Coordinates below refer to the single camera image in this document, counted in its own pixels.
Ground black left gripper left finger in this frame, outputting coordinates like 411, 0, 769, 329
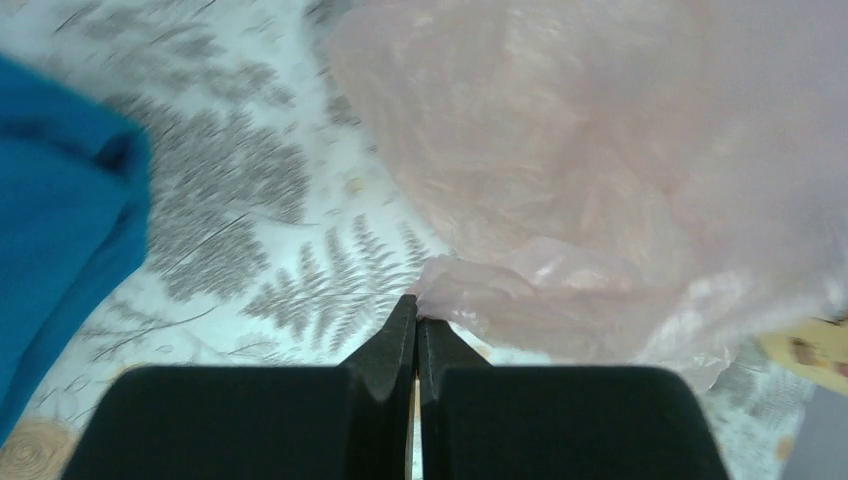
341, 294, 417, 479

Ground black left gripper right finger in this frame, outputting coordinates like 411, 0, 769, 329
417, 318, 491, 479

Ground pink plastic trash bag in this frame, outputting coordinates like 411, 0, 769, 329
327, 1, 847, 390

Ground yellow trash bin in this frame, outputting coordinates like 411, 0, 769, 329
758, 315, 847, 396

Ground floral patterned table mat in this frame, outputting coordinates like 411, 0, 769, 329
0, 0, 819, 480

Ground blue folded cloth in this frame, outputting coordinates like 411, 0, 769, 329
1, 58, 152, 436

